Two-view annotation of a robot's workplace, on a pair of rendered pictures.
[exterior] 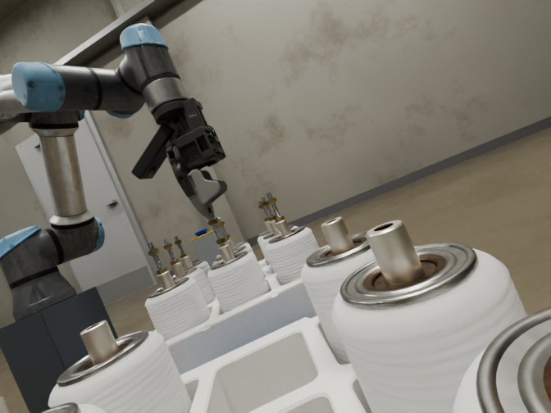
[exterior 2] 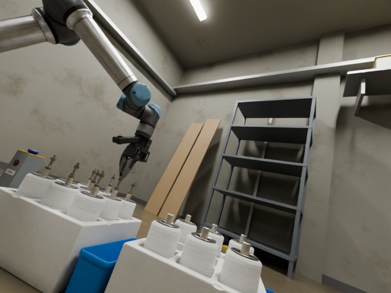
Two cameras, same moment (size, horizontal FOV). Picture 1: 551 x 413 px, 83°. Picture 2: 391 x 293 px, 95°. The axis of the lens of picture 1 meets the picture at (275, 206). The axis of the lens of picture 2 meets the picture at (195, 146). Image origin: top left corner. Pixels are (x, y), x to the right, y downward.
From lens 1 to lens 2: 0.75 m
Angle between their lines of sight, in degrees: 69
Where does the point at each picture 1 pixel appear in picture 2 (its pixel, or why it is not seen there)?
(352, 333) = (216, 237)
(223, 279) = (116, 206)
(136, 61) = (154, 117)
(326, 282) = (192, 228)
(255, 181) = not seen: outside the picture
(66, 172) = (14, 46)
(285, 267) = (125, 213)
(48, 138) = (41, 31)
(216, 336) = (108, 229)
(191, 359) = (96, 235)
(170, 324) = (94, 214)
